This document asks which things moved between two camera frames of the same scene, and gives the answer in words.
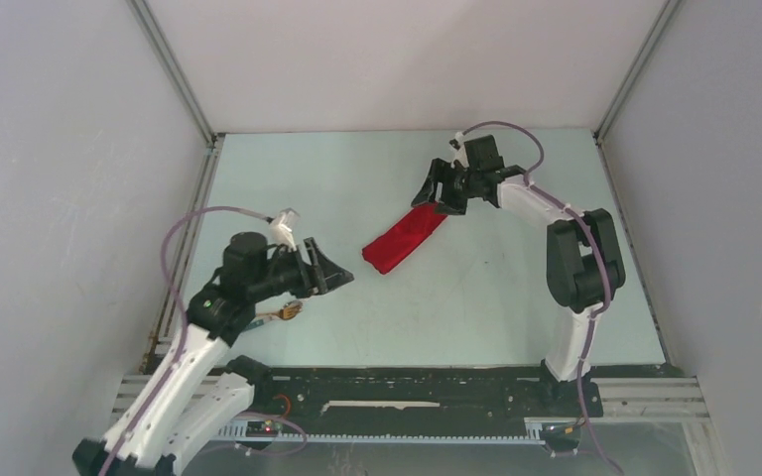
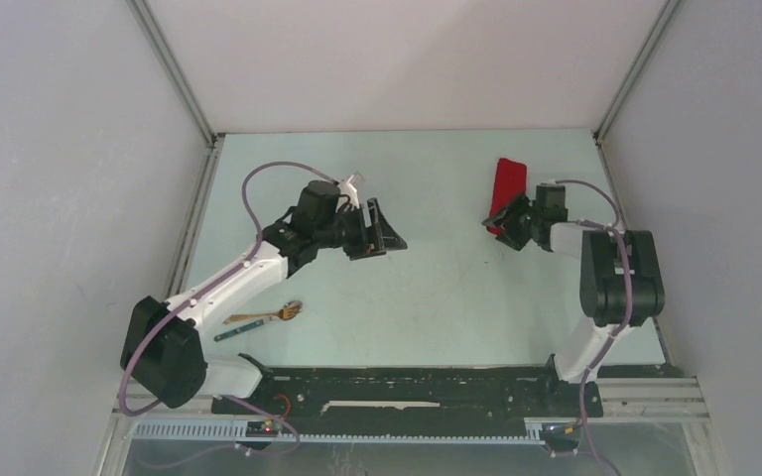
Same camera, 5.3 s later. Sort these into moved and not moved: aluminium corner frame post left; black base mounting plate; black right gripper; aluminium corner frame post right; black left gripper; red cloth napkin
Moved: black left gripper; red cloth napkin; black right gripper
Not moved: aluminium corner frame post right; black base mounting plate; aluminium corner frame post left
